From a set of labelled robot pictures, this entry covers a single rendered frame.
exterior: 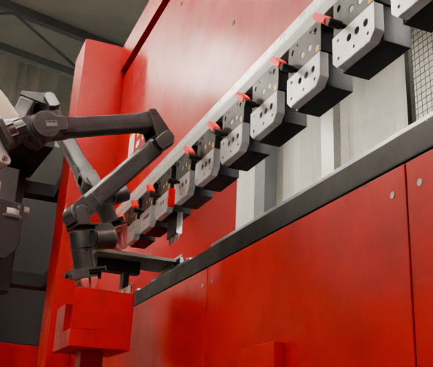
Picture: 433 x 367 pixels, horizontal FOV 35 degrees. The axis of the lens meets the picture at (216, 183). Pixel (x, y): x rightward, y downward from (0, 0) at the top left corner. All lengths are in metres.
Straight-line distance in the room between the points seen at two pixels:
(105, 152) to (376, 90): 5.15
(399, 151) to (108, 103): 2.55
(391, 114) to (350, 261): 6.75
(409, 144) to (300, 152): 7.72
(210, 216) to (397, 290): 2.49
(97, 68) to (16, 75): 7.14
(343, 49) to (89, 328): 0.94
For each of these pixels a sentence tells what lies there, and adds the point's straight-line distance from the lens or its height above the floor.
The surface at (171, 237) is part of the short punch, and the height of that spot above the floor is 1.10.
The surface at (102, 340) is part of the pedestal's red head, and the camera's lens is 1.83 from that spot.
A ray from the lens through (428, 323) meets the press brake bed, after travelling 0.91.
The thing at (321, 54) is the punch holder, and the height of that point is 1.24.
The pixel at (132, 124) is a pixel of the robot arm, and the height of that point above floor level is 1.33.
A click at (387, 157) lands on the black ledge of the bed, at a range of 1.03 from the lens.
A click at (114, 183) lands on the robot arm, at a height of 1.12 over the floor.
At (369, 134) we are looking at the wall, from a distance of 7.92.
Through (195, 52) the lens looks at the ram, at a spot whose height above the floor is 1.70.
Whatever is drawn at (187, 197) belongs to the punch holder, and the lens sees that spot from 2.20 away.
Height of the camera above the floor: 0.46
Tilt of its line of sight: 20 degrees up
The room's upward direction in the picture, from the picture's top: 3 degrees clockwise
